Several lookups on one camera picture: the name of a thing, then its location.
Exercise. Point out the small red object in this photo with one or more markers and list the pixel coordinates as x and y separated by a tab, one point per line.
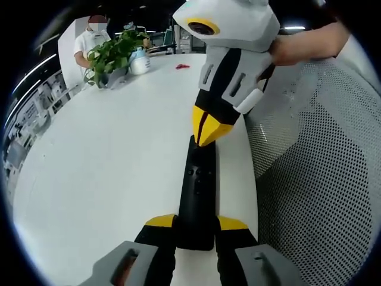
182	66

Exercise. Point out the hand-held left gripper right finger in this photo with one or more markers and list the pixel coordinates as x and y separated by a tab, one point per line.
235	241

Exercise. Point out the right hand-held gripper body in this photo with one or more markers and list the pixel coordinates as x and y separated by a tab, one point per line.
238	26

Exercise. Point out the green potted plant grey pot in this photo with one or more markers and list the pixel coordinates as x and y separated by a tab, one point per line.
110	56

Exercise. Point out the white spray bottle blue top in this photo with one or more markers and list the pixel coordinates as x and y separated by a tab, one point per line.
140	64

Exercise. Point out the black remote control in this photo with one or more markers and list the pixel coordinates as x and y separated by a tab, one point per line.
196	208

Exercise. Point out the grey mesh office chair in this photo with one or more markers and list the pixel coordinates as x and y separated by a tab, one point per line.
312	178

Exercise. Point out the person's right hand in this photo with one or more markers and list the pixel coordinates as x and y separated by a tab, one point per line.
285	50

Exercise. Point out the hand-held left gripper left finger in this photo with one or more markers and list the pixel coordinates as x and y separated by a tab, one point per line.
154	247

